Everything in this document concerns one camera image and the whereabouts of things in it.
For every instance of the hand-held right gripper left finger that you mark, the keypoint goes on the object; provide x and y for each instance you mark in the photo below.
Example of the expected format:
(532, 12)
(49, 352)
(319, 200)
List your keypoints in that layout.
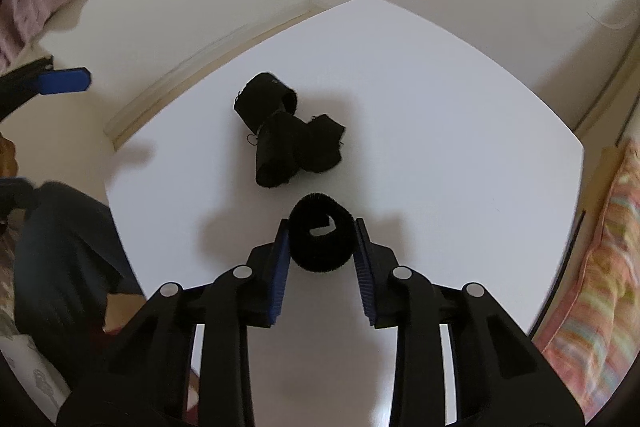
(277, 278)

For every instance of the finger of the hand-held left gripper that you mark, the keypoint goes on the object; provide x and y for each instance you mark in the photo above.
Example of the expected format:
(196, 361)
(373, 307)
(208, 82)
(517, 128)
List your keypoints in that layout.
(15, 193)
(65, 80)

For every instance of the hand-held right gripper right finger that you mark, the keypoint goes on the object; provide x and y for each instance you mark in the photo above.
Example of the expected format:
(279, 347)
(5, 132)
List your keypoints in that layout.
(365, 278)

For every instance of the black sock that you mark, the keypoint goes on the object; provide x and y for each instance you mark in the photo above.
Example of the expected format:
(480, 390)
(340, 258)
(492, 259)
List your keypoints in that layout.
(300, 253)

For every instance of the person's left leg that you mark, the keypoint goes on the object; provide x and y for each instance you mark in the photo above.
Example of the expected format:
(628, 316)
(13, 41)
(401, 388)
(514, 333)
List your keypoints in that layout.
(65, 257)

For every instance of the white table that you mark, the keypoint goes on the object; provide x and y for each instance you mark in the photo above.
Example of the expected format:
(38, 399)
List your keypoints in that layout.
(425, 132)

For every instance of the striped colourful pillow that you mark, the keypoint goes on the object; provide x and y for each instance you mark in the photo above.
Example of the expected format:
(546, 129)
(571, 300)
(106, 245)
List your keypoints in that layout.
(600, 287)

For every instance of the beige sofa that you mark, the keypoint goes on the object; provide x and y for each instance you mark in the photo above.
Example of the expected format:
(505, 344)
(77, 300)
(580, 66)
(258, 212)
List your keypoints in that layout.
(625, 107)

